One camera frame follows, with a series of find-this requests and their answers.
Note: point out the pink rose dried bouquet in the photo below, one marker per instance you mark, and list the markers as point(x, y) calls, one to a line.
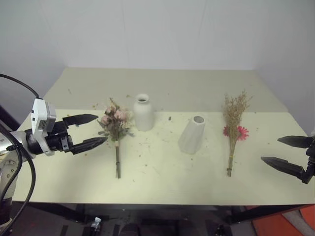
point(115, 123)

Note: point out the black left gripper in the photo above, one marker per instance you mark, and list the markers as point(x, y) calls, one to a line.
point(57, 138)

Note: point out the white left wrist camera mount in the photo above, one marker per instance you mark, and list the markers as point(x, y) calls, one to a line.
point(40, 115)

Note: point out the orange floor mat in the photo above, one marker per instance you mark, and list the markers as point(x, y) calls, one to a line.
point(273, 223)

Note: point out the small clear bottle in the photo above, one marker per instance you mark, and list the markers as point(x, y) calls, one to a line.
point(96, 225)

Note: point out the white bottle-shaped ceramic vase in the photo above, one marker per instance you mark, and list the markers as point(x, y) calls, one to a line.
point(143, 114)

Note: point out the black metal table frame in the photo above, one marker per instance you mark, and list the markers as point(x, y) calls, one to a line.
point(157, 209)

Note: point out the beige dried bouquet red daisy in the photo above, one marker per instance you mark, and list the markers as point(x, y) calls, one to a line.
point(233, 115)

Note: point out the white faceted conical vase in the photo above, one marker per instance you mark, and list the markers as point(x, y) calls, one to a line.
point(192, 135)

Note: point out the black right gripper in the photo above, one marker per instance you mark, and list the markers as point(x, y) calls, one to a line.
point(311, 155)

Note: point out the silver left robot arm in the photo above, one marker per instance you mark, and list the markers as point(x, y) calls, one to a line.
point(14, 140)

